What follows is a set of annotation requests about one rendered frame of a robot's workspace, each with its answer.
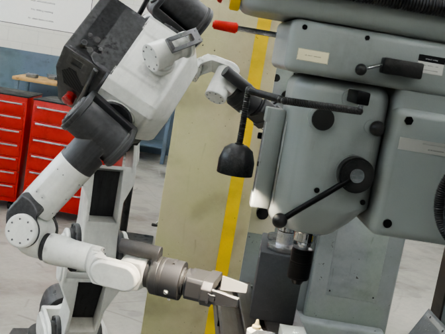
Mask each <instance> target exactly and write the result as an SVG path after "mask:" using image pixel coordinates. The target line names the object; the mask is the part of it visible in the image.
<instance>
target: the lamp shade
mask: <svg viewBox="0 0 445 334"><path fill-rule="evenodd" d="M253 169H254V156H253V152H252V151H251V150H250V148H249V147H248V146H246V145H244V144H243V143H242V144H239V143H231V144H229V145H227V146H225V147H224V148H223V150H222V152H221V155H220V156H219V161H218V165H217V172H219V173H221V174H224V175H227V176H234V177H238V178H251V177H252V174H253Z"/></svg>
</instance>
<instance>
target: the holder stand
mask: <svg viewBox="0 0 445 334"><path fill-rule="evenodd" d="M276 238H277V232H269V233H262V240H261V244H260V251H259V255H258V261H257V266H256V273H255V277H254V284H253V288H252V298H251V304H250V317H251V318H255V319H261V320H266V321H272V322H276V323H282V324H287V325H293V322H294V319H295V312H296V308H297V301H298V297H299V291H300V287H301V285H297V284H293V283H292V282H291V279H290V278H288V277H287V271H288V267H289V260H290V256H291V249H292V247H291V248H285V247H280V246H278V245H276V243H275V242H276Z"/></svg>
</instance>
